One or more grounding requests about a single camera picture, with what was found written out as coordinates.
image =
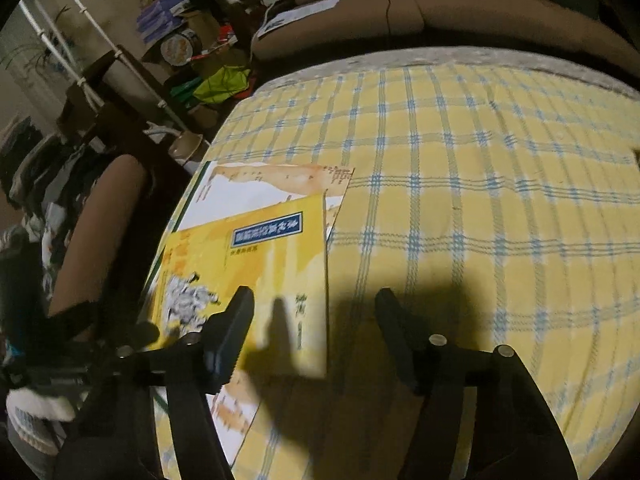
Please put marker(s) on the person's patterned clothing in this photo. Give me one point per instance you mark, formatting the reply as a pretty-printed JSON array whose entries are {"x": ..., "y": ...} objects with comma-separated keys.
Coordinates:
[{"x": 47, "y": 210}]

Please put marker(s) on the stack of purple boxes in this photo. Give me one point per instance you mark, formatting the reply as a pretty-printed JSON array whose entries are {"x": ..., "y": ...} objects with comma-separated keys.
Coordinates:
[{"x": 156, "y": 17}]

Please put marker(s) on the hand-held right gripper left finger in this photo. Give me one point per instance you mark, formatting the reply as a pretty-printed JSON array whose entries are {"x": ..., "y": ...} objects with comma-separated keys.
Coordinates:
[{"x": 231, "y": 342}]

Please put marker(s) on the dark wooden chair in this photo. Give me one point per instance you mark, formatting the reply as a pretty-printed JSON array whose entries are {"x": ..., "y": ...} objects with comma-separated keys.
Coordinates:
[{"x": 107, "y": 105}]

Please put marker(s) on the white clothes rack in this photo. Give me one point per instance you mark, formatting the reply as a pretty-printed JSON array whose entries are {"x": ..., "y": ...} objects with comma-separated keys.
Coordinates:
[{"x": 80, "y": 55}]

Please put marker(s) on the beige sofa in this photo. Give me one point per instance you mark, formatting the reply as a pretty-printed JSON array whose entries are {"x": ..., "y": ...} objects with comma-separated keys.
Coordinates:
[{"x": 415, "y": 5}]

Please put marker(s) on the yellow plaid cloth desktop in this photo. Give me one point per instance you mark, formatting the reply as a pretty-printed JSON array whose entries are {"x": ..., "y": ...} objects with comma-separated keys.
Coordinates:
[{"x": 450, "y": 240}]

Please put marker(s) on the brown cardboard box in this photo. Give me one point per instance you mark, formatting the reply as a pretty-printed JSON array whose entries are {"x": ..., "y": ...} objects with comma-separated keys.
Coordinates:
[{"x": 210, "y": 25}]

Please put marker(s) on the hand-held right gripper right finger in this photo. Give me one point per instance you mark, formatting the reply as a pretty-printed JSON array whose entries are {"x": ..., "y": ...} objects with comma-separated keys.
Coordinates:
[{"x": 396, "y": 340}]

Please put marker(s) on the white and orange booklet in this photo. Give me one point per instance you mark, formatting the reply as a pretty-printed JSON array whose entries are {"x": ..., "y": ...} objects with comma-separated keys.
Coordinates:
[{"x": 272, "y": 185}]

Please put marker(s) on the round printed tin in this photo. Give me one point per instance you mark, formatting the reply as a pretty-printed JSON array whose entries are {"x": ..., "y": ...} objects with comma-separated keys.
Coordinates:
[{"x": 176, "y": 50}]

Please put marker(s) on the person's left forearm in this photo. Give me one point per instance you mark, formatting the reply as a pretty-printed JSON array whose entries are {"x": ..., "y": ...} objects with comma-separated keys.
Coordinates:
[{"x": 102, "y": 230}]

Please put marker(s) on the neon green bag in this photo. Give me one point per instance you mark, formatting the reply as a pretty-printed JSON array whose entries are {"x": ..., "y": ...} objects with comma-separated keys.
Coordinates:
[{"x": 220, "y": 82}]

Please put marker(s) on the beige ceramic pot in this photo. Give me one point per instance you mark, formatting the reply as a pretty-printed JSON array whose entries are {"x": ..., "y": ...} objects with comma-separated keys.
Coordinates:
[{"x": 187, "y": 147}]

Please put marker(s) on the yellow book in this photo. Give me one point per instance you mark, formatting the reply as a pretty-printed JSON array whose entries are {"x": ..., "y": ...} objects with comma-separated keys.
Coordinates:
[{"x": 250, "y": 270}]

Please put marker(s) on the white paper sheet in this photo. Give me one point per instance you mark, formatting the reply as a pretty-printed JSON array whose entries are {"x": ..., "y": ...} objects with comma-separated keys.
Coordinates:
[{"x": 295, "y": 16}]

